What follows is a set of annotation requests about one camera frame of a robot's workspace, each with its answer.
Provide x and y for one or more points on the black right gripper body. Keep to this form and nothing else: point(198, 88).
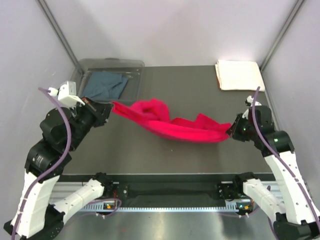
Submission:
point(242, 130)

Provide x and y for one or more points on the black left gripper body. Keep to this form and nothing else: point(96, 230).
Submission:
point(88, 115)

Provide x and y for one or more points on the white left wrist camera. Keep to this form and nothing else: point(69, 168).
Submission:
point(67, 94)

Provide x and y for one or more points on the aluminium frame rail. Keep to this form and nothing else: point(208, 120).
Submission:
point(62, 190)

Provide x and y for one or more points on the left aluminium corner post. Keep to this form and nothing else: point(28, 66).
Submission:
point(59, 33)

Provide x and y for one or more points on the grey-blue t shirt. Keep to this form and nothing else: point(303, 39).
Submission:
point(104, 86)

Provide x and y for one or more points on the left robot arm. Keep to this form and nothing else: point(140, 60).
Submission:
point(63, 129)

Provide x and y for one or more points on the right aluminium corner post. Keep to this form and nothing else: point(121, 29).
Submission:
point(297, 6)

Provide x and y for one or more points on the grey slotted cable duct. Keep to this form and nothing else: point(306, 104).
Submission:
point(227, 207)

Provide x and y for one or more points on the pink t shirt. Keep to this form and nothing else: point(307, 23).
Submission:
point(154, 116)

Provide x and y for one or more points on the aluminium corner post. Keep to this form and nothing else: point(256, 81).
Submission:
point(59, 33)
point(297, 6)

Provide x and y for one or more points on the folded white t shirt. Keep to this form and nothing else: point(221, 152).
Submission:
point(239, 76)

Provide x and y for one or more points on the clear plastic bin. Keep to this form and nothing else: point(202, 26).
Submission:
point(132, 69)

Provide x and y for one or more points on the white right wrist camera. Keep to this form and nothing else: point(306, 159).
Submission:
point(249, 100)

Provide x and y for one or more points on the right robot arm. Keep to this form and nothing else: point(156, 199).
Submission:
point(295, 216)

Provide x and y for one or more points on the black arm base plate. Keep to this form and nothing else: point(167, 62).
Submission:
point(130, 190)

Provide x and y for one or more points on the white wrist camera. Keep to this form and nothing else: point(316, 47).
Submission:
point(67, 94)
point(249, 100)

